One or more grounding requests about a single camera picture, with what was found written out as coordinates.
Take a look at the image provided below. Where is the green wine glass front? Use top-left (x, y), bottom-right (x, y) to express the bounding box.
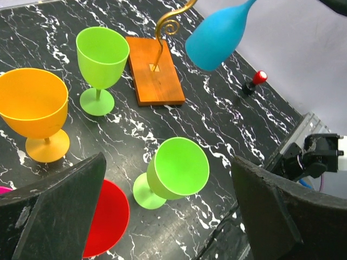
top-left (133, 136), bottom-right (210, 210)

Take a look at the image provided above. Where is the green wine glass near rack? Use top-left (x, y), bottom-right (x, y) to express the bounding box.
top-left (76, 27), bottom-right (130, 116)

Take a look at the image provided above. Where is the pink plastic wine glass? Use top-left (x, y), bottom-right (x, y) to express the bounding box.
top-left (0, 186), bottom-right (12, 194)

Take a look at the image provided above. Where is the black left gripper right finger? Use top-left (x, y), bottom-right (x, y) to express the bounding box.
top-left (232, 157), bottom-right (346, 259)

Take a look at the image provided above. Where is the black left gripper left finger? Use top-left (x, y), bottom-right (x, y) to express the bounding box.
top-left (1, 153), bottom-right (106, 259)

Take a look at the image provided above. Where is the blue plastic wine glass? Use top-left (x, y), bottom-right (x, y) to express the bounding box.
top-left (185, 1), bottom-right (255, 71)

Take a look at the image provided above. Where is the orange wooden rack base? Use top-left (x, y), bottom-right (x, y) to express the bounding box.
top-left (126, 36), bottom-right (185, 106)

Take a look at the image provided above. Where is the red emergency stop button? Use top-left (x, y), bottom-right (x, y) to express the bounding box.
top-left (242, 70), bottom-right (268, 95)

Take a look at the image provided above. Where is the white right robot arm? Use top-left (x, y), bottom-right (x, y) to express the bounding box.
top-left (279, 133), bottom-right (346, 181)

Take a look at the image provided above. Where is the red plastic wine glass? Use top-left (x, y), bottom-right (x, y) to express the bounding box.
top-left (83, 179), bottom-right (130, 258)

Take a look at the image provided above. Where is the green wine glass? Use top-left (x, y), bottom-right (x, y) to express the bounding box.
top-left (133, 136), bottom-right (210, 210)
top-left (76, 27), bottom-right (130, 116)

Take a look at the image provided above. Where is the orange plastic wine glass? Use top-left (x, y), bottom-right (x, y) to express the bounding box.
top-left (1, 68), bottom-right (70, 163)

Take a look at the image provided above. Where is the gold wire wine glass rack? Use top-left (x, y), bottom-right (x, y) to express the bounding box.
top-left (151, 0), bottom-right (197, 72)

